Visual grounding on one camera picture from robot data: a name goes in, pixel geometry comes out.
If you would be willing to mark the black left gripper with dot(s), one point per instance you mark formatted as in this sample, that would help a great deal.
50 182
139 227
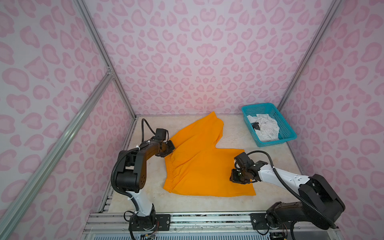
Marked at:
171 147

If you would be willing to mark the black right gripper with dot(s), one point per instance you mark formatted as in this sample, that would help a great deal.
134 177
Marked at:
233 178

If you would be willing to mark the orange shorts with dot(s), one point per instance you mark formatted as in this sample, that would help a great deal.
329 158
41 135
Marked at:
197 167

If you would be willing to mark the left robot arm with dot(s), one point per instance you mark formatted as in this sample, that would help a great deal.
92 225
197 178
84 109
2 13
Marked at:
128 178

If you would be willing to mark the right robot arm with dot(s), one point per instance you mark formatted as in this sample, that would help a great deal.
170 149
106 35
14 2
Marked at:
317 202

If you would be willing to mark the teal plastic laundry basket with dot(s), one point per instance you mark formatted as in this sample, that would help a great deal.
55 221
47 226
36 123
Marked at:
286 133

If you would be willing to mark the white patterned garment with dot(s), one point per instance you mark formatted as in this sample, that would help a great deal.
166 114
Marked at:
269 129

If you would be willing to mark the black small garment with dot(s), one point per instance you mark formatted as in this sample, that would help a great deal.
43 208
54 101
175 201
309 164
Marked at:
256 126

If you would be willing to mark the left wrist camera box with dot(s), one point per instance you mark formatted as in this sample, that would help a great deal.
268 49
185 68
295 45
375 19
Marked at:
160 135

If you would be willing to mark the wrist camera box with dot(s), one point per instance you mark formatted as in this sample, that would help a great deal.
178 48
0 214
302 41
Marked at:
160 135
243 161

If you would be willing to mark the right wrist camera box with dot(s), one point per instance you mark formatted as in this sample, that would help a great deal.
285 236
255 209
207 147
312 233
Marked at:
243 161

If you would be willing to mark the aluminium diagonal frame bar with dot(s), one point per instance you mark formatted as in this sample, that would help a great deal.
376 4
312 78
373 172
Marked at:
21 204

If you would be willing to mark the aluminium frame post left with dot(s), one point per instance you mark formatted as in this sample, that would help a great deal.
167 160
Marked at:
91 26

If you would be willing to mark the aluminium frame post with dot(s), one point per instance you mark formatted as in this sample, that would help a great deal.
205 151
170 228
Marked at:
328 19
91 26

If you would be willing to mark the aluminium frame post right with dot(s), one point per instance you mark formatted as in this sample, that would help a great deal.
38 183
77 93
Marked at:
328 19

